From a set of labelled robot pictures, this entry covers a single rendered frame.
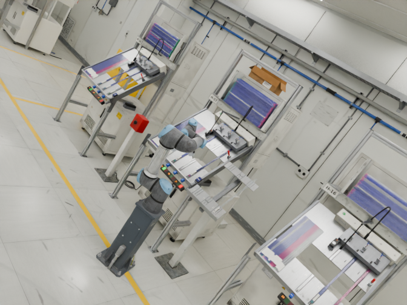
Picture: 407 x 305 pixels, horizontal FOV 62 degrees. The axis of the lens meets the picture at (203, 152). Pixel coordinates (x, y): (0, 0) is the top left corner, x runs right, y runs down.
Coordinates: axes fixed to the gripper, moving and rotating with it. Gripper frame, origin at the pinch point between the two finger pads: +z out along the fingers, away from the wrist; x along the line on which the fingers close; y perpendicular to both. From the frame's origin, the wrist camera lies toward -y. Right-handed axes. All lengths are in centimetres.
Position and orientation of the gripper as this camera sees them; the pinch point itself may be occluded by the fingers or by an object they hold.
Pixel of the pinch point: (188, 153)
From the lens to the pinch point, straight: 292.3
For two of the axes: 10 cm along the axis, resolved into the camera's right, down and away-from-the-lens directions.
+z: -1.9, 7.6, 6.2
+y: -7.6, 2.9, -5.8
